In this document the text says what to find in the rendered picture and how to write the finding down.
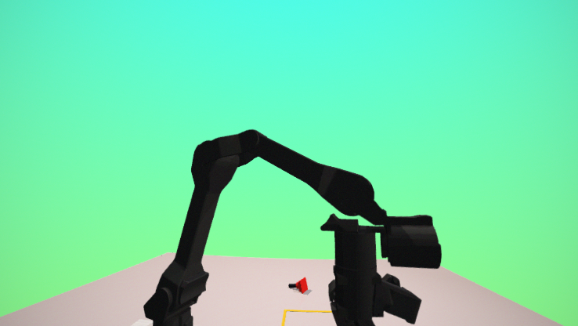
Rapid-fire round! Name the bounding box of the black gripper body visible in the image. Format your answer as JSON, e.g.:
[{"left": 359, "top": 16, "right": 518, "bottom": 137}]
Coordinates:
[{"left": 328, "top": 263, "right": 382, "bottom": 326}]

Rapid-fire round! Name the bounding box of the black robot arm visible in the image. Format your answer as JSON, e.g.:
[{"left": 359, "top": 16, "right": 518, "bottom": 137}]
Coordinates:
[{"left": 143, "top": 129, "right": 442, "bottom": 326}]

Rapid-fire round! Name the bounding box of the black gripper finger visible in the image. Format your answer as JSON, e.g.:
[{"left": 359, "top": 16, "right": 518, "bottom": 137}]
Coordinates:
[{"left": 330, "top": 302, "right": 355, "bottom": 326}]

